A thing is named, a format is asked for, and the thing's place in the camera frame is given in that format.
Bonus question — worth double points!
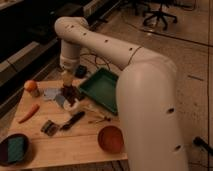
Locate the dark purple grape bunch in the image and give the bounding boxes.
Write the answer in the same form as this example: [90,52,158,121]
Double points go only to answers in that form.
[62,86,77,106]

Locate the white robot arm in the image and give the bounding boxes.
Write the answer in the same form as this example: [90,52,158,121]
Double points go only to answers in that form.
[54,17,189,171]

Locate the white paper cup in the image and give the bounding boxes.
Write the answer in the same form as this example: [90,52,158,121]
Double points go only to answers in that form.
[63,99,80,115]

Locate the black power adapter box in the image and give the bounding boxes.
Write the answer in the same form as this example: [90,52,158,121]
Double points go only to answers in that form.
[75,65,87,78]

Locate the dark brown block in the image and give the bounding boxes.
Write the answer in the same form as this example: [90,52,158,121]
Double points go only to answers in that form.
[75,88,85,100]

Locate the grey-blue cloth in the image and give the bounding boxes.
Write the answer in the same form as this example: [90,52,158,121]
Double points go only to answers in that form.
[43,88,66,107]

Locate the green plastic tray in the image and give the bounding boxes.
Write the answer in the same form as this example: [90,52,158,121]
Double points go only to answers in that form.
[78,68,118,115]

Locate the orange-lidded jar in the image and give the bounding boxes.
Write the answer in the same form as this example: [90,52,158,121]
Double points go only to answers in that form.
[24,80,40,97]

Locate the wooden chopsticks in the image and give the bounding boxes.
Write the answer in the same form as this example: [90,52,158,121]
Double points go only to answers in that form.
[83,106,111,124]

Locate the orange carrot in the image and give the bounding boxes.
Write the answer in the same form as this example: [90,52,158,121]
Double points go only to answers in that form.
[18,104,40,124]

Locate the small grey brush block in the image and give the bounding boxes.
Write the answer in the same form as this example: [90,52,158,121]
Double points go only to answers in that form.
[41,120,59,136]

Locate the orange-brown bowl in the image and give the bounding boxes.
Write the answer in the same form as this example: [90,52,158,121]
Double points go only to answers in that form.
[97,125,124,154]

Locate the teal sponge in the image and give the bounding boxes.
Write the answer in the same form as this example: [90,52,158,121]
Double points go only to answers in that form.
[8,137,24,163]

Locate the dark plate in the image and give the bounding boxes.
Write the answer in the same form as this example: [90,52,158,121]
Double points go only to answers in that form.
[0,133,29,167]

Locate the black office chair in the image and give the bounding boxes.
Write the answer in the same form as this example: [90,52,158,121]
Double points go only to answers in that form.
[143,0,178,30]

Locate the black object floor right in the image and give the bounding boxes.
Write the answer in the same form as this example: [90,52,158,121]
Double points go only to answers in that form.
[193,137,213,156]

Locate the black floor cables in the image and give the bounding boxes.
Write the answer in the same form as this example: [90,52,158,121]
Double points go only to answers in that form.
[78,49,116,73]

